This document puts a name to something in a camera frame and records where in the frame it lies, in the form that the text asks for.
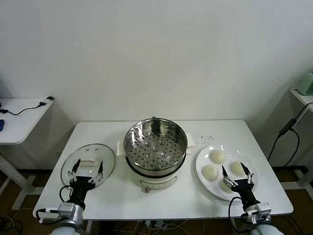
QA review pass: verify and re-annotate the steel steamer basket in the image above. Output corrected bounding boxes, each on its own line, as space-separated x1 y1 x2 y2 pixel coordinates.
116 118 196 178

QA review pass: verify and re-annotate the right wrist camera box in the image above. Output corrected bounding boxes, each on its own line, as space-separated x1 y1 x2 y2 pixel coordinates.
246 203 272 223

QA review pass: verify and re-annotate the green appliance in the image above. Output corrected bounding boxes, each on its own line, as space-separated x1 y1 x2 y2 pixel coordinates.
296 70 313 96

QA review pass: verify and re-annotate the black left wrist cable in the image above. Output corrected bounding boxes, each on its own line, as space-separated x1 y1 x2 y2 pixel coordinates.
36 185 74 225

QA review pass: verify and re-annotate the black cable on side table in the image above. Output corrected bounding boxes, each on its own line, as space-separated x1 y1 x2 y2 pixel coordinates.
0 97 54 116

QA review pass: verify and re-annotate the black power adapter cable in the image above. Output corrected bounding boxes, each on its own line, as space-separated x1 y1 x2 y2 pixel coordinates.
266 102 313 167

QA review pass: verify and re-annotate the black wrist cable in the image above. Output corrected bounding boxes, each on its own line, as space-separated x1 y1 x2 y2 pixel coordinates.
228 196 246 233
36 185 74 225

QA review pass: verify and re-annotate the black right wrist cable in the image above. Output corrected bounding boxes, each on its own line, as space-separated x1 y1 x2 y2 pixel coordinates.
228 196 246 233

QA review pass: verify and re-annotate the round glass pot lid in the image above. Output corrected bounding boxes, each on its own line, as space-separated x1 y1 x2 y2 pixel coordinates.
60 143 116 190

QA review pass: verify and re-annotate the white round plate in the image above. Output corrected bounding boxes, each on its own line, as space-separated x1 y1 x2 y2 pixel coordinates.
195 145 258 201

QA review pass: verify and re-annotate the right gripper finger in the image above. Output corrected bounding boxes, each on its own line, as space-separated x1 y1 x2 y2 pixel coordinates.
240 162 255 186
221 165 239 188

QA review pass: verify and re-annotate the white power strip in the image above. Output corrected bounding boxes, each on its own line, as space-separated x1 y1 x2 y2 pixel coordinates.
145 220 167 230

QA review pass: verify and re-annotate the white side table with cable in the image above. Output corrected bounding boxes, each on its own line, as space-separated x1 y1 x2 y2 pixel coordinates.
0 97 54 211

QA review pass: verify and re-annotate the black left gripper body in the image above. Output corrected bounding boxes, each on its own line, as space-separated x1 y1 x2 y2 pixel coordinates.
69 176 95 204

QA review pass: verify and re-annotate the white steamed baozi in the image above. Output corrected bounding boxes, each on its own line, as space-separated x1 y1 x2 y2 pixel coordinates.
201 165 219 182
230 161 246 177
221 179 233 193
210 150 227 164

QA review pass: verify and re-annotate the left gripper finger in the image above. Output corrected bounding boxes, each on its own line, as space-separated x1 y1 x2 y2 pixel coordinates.
89 161 105 185
67 159 81 183

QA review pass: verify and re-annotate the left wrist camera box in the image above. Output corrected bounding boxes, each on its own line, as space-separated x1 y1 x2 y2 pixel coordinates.
44 203 77 217

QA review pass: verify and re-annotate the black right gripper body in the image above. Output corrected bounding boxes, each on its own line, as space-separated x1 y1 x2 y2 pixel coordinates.
231 178 260 207

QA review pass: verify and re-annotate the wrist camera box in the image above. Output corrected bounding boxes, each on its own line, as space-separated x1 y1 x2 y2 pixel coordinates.
246 203 272 223
44 203 77 217

